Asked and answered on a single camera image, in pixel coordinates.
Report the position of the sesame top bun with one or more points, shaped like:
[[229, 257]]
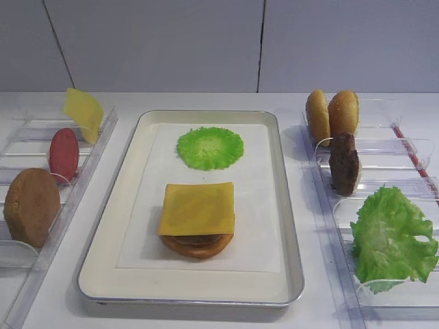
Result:
[[316, 108]]

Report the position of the flat round lettuce leaf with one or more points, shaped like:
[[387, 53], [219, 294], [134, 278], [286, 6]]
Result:
[[210, 148]]

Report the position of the yellow cheese slice on burger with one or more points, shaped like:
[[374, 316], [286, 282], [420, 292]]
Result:
[[198, 209]]

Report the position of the meat patty on burger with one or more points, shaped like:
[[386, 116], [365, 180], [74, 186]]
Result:
[[198, 240]]

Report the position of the upright brown meat patty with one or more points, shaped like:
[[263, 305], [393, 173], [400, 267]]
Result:
[[344, 164]]

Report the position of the upright yellow cheese slice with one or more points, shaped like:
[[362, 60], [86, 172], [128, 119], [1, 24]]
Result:
[[86, 111]]

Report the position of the red tomato slice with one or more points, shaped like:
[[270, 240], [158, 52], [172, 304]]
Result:
[[64, 155]]

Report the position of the ruffled green lettuce leaf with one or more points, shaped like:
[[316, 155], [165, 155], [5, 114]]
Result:
[[392, 241]]

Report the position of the bottom burger bun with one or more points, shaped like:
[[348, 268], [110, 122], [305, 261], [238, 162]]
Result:
[[195, 249]]

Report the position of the white parchment paper sheet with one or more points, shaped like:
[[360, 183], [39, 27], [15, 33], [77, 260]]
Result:
[[255, 245]]

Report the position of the right bun in rack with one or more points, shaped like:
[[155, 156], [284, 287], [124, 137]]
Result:
[[344, 113]]

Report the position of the metal baking tray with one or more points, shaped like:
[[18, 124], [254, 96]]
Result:
[[101, 279]]

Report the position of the left clear acrylic rack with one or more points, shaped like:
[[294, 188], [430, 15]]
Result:
[[46, 165]]

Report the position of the clear acrylic rack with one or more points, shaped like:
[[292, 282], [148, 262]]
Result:
[[387, 158], [46, 165]]

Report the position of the right clear acrylic rack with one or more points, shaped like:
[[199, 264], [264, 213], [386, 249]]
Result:
[[387, 158]]

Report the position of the brown bun in left rack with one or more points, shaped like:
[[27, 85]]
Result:
[[31, 205]]

